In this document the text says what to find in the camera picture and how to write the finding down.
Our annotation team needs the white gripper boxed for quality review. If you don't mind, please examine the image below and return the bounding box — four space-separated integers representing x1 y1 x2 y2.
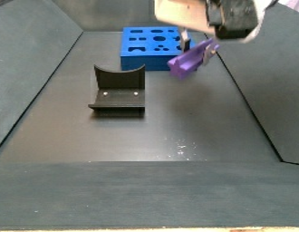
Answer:
155 0 279 65

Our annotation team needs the purple star-profile bar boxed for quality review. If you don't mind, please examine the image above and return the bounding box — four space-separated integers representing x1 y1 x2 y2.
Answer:
167 38 220 79

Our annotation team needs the black curved fixture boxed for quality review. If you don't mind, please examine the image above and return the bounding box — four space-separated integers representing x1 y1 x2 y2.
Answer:
88 66 146 110

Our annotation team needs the blue shape-sorting block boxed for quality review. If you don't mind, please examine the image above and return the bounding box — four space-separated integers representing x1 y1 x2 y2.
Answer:
120 26 182 71

